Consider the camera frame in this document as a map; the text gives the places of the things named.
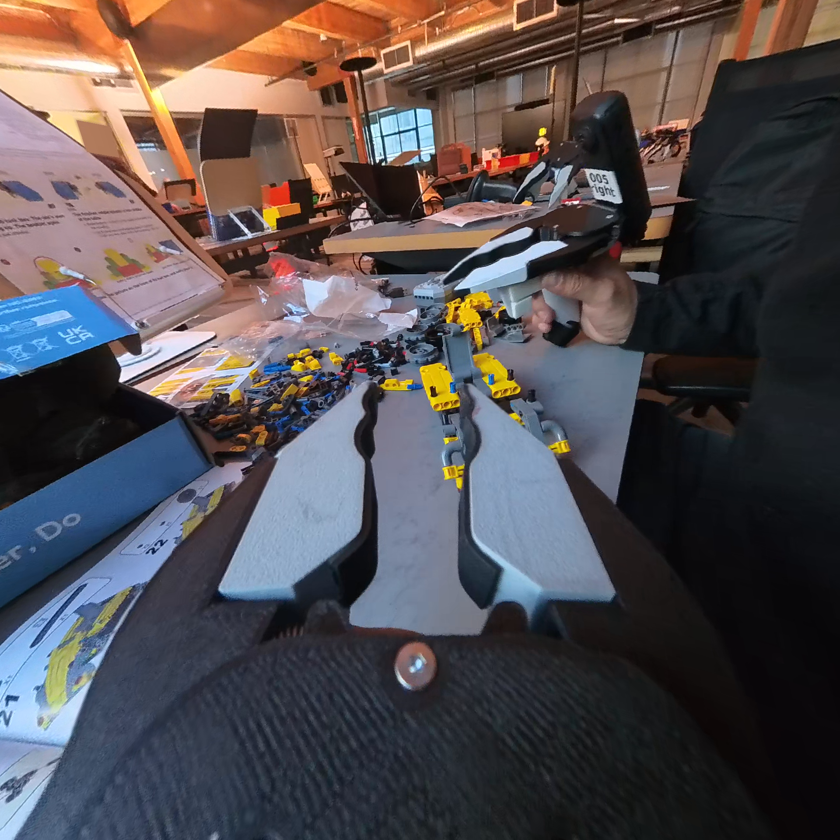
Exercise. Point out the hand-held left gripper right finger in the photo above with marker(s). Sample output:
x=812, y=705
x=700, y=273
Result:
x=531, y=525

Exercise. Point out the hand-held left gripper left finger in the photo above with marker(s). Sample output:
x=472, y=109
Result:
x=308, y=518

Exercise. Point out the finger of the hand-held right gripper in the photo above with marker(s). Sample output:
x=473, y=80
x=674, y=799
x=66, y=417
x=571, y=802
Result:
x=512, y=239
x=518, y=269

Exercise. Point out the yellow black toy vehicle model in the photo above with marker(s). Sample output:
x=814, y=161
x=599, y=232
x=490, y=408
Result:
x=436, y=387

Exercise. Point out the person's right forearm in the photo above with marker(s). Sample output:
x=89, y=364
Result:
x=695, y=315

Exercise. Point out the wood edged desk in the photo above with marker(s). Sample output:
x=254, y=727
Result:
x=407, y=239

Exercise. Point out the grey work desk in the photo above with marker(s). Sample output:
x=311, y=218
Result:
x=577, y=394

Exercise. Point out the person's right hand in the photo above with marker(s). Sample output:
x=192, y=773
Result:
x=604, y=302

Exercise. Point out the printed paper sheet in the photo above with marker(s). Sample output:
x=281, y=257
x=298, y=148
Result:
x=485, y=211

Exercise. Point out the black rounded device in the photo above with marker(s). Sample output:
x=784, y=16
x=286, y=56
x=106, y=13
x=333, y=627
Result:
x=492, y=187

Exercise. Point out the grey angled toy piece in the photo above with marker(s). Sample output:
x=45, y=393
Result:
x=515, y=331

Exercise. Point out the heap of yellow toy beams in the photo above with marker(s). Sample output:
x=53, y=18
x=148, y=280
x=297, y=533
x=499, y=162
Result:
x=469, y=315

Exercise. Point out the unused grey black gripper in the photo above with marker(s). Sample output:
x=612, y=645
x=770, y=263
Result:
x=544, y=174

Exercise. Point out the red storage bins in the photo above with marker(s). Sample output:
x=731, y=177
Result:
x=512, y=161

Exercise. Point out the grey toy battery block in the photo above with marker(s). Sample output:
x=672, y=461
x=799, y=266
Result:
x=430, y=289

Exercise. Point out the pile of mixed small pieces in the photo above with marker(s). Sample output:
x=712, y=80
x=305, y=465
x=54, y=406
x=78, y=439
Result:
x=275, y=407

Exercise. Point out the group of grey toy wheels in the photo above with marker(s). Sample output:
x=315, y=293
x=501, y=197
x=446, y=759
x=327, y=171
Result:
x=423, y=351

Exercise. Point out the black monitor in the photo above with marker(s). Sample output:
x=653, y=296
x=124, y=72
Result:
x=387, y=190

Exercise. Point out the paned window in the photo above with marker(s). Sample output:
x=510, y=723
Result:
x=400, y=134

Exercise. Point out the pile of black red pins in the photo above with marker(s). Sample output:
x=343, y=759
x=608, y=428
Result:
x=374, y=358

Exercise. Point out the yellow black sticker sheet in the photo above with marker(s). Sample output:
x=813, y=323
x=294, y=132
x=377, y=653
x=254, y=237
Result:
x=197, y=374

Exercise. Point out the black floor lamp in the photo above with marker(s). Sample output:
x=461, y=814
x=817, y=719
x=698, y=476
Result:
x=363, y=118

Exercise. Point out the blue cardboard box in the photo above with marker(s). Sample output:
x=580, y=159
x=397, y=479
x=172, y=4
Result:
x=98, y=499

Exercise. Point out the white display stand base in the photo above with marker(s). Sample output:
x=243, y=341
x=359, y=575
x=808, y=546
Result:
x=177, y=344

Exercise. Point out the clear crumpled plastic bag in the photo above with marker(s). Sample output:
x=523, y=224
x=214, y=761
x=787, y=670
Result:
x=282, y=292

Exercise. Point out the orange red plastic item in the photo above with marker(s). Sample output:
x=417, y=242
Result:
x=282, y=266

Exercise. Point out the building instruction booklet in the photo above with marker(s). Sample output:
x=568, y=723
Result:
x=98, y=623

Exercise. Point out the wooden table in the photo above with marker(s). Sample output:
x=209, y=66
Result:
x=275, y=233

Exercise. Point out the orange box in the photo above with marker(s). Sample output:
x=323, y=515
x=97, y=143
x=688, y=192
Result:
x=275, y=193

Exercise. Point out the clear acrylic sign holder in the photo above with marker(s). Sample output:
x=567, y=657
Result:
x=239, y=223

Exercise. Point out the black grey upright panel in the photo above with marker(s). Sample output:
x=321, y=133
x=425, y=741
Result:
x=229, y=190

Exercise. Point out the printed instruction display board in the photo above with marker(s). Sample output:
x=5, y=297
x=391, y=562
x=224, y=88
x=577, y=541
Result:
x=79, y=229

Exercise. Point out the metal ventilation duct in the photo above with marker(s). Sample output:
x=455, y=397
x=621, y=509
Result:
x=525, y=36

